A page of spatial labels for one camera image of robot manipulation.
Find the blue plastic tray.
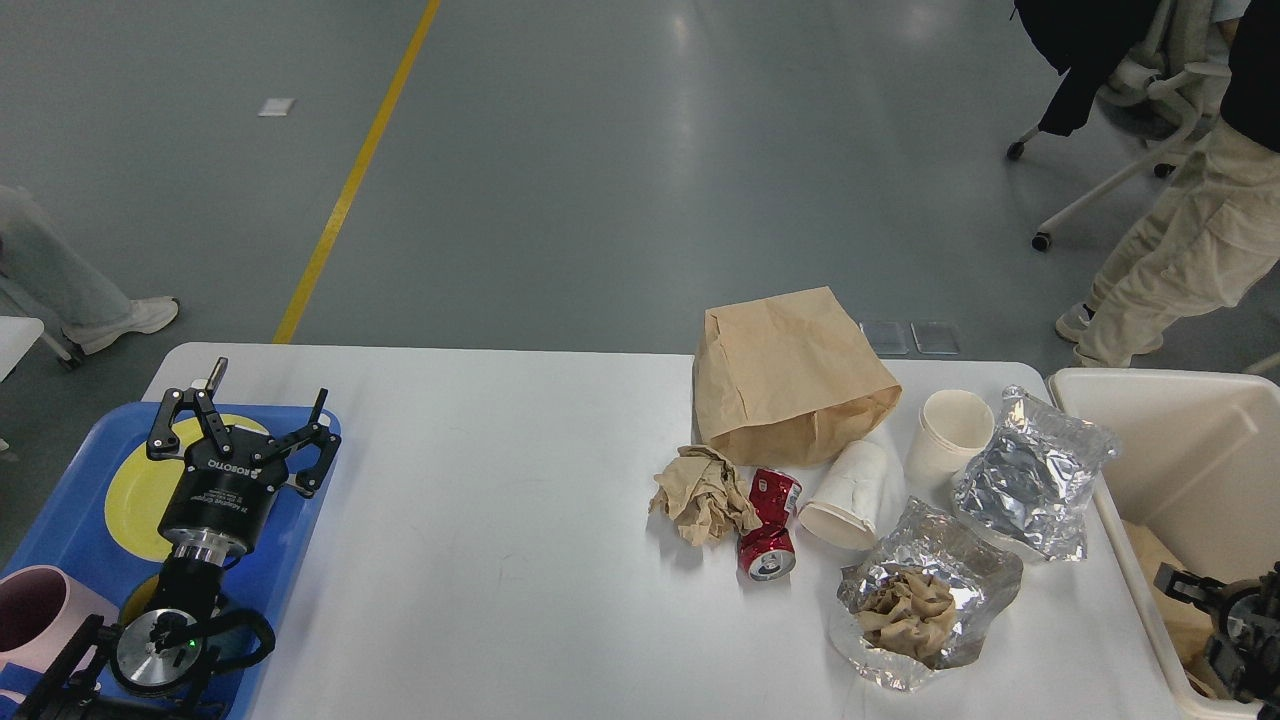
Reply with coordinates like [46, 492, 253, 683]
[3, 402, 332, 719]

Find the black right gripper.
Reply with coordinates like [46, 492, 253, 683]
[1155, 562, 1279, 706]

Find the white paper cup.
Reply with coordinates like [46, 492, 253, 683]
[797, 439, 890, 551]
[904, 389, 995, 495]

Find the white wheeled chair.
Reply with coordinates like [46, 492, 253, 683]
[1005, 1, 1230, 252]

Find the brown paper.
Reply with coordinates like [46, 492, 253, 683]
[856, 568, 957, 664]

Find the clear floor plate left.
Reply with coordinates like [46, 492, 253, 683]
[859, 322, 911, 357]

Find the white cart leg with caster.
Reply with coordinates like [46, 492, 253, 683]
[1, 287, 84, 372]

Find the person in beige trousers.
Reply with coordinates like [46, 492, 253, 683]
[1055, 1, 1279, 368]

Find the brown paper bag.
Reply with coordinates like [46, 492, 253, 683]
[692, 286, 902, 468]
[1123, 520, 1231, 701]

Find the white paper cup upright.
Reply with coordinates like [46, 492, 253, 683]
[904, 389, 995, 495]

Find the clear floor plate right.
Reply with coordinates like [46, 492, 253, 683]
[910, 322, 961, 356]

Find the aluminium foil sheet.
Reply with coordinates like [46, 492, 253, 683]
[828, 498, 1024, 692]

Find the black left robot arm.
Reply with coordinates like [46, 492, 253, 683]
[3, 357, 342, 719]

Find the crushed red soda can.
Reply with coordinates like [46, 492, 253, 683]
[739, 468, 803, 582]

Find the small white side table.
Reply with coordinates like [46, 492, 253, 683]
[0, 315, 44, 382]

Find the crumpled brown paper ball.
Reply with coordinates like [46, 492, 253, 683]
[648, 445, 763, 547]

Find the clear floor plate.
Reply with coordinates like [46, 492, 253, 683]
[910, 322, 961, 356]
[859, 322, 911, 357]

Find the passer-by white shoe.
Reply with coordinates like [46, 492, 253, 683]
[0, 184, 180, 357]

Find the yellow plastic plate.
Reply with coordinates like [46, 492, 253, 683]
[104, 413, 271, 562]

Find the crushed clear plastic bottle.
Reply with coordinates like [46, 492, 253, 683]
[952, 386, 1123, 562]

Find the dark green mug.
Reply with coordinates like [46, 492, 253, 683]
[118, 571, 256, 682]

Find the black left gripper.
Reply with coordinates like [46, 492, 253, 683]
[145, 357, 340, 561]

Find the pink ribbed mug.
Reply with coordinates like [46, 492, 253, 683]
[1, 565, 119, 716]

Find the beige plastic bin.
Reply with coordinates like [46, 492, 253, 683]
[1050, 368, 1279, 719]

